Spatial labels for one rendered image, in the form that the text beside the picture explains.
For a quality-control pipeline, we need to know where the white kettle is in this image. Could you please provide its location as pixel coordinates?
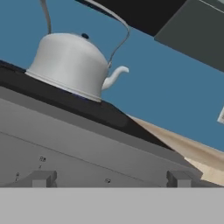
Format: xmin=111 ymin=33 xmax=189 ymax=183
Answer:
xmin=24 ymin=0 xmax=130 ymax=103

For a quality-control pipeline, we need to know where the black range hood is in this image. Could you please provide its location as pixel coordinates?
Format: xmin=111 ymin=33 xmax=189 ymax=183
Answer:
xmin=74 ymin=0 xmax=187 ymax=38

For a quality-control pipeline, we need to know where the grey stove with black hob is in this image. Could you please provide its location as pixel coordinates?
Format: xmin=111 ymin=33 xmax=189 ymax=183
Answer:
xmin=0 ymin=59 xmax=204 ymax=188

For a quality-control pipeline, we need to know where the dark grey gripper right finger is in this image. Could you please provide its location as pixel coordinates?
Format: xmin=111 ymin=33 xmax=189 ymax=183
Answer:
xmin=165 ymin=170 xmax=221 ymax=188

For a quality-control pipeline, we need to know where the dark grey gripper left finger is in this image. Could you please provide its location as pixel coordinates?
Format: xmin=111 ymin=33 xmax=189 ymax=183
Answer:
xmin=6 ymin=170 xmax=58 ymax=188

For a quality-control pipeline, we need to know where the dark grey wall cupboard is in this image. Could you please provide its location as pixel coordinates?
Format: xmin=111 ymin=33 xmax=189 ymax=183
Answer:
xmin=153 ymin=0 xmax=224 ymax=73

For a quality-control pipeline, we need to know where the white wall socket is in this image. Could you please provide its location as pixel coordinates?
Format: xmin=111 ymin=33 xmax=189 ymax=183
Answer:
xmin=217 ymin=107 xmax=224 ymax=125

